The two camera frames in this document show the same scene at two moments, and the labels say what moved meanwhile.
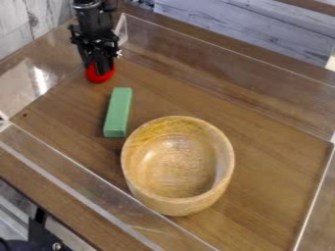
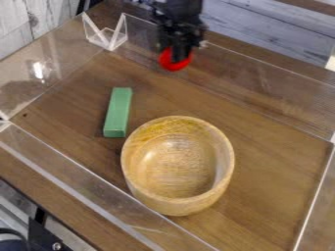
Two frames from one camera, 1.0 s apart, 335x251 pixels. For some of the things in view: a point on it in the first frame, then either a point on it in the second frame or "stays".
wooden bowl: x=178 y=162 stays
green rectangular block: x=118 y=110 stays
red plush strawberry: x=93 y=73 → x=167 y=63
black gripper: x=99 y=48 → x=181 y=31
